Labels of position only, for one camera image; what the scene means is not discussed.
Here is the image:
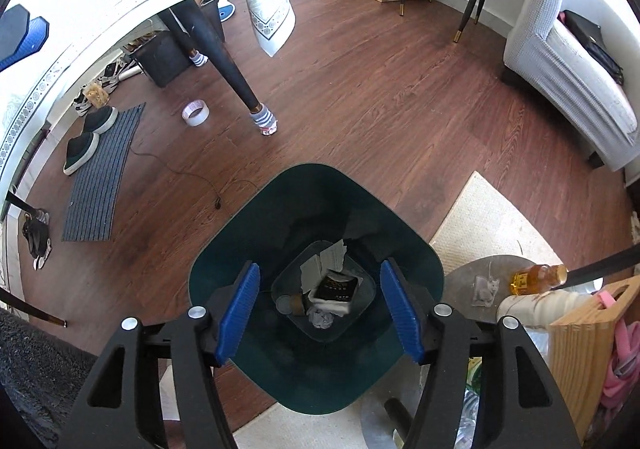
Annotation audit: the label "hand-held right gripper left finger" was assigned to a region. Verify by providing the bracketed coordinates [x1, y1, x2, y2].
[57, 261, 262, 449]

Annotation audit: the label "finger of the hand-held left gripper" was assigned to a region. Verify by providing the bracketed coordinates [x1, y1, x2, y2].
[0, 4, 51, 73]

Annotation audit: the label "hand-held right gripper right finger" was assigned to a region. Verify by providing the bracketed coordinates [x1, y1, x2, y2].
[380, 259, 583, 449]

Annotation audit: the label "white box with dark label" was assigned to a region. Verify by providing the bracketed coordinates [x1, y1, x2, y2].
[310, 269, 362, 316]

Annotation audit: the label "white paper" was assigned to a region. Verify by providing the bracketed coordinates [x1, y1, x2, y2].
[306, 306, 335, 330]

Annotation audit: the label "white cardboard box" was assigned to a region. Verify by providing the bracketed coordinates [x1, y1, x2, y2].
[300, 239, 347, 295]

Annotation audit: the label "dark trash bin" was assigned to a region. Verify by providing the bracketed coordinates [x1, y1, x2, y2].
[189, 163, 446, 416]

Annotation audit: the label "round grey marble table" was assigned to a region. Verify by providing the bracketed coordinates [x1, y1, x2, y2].
[360, 243, 640, 449]

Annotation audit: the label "white and black sneakers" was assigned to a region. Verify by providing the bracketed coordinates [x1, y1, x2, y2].
[74, 56, 133, 117]

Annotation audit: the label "dark shoe white sole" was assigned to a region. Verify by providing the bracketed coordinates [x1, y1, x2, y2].
[63, 131, 100, 176]
[82, 105, 119, 134]

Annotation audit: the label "cream rug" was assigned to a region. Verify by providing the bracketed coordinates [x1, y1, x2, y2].
[232, 170, 566, 449]

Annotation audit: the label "black storage box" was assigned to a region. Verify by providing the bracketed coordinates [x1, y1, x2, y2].
[131, 30, 193, 88]

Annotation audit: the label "amber bottle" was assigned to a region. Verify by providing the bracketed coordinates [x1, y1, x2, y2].
[510, 264, 568, 296]

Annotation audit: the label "white bottle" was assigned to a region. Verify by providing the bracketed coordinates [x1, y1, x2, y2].
[497, 289, 586, 330]

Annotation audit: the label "grey striped floor mat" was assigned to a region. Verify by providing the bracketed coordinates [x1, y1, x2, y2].
[61, 102, 147, 242]

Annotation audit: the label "tape roll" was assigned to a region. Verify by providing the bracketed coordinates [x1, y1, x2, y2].
[181, 100, 209, 126]

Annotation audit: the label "person's legs in striped socks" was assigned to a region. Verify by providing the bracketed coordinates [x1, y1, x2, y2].
[157, 0, 263, 112]

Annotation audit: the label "black sandals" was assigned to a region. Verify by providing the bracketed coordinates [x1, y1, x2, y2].
[21, 211, 53, 272]

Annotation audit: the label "pink fabric bundle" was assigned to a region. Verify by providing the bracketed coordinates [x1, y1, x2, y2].
[600, 289, 640, 410]

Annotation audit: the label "grey armchair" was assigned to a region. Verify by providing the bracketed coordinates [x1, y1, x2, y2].
[501, 0, 640, 173]

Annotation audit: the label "black bag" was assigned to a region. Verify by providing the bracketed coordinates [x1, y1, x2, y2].
[562, 10, 626, 86]

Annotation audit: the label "black floor cable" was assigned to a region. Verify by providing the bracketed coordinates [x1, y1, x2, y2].
[131, 141, 256, 210]

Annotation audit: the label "wooden handled carrier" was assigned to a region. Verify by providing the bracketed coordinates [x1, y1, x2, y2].
[550, 274, 640, 440]

